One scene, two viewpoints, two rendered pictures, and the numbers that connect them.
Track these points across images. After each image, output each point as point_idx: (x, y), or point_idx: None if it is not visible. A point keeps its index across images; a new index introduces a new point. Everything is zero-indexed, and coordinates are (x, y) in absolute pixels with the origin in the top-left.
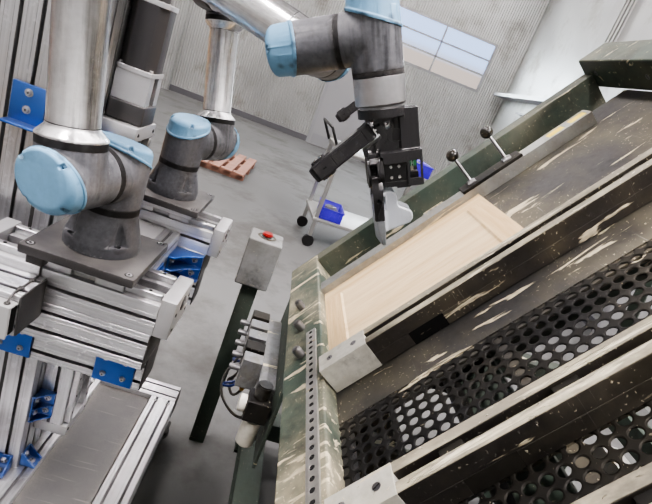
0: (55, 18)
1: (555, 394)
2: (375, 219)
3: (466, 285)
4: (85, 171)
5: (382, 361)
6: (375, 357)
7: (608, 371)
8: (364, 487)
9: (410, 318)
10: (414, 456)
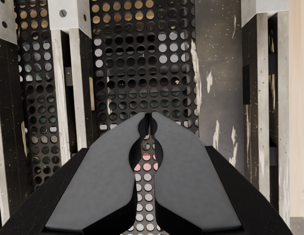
0: None
1: (68, 154)
2: (78, 151)
3: (255, 141)
4: None
5: (243, 28)
6: (246, 22)
7: None
8: (66, 3)
9: (255, 72)
10: (73, 48)
